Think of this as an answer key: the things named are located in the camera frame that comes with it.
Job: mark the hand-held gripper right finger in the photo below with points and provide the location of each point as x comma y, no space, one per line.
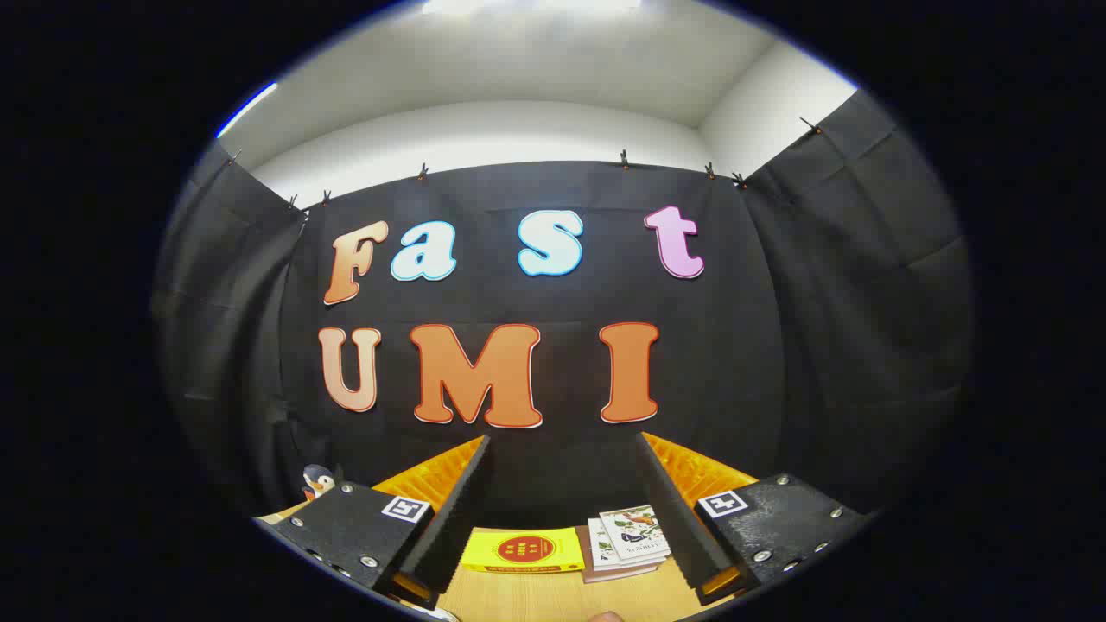
670,510

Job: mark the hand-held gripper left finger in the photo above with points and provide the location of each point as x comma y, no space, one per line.
462,510

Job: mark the yellow book with red circle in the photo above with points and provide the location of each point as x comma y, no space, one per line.
523,550

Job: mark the white book with leaf cover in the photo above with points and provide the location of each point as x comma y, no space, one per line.
598,544

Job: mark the white book with brown cover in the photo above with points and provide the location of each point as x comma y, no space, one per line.
605,574

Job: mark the penguin plush toy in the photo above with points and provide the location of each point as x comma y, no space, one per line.
316,482

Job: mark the black backdrop cloth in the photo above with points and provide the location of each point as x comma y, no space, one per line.
778,345

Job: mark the row of small cloth clips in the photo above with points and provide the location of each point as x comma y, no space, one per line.
624,160

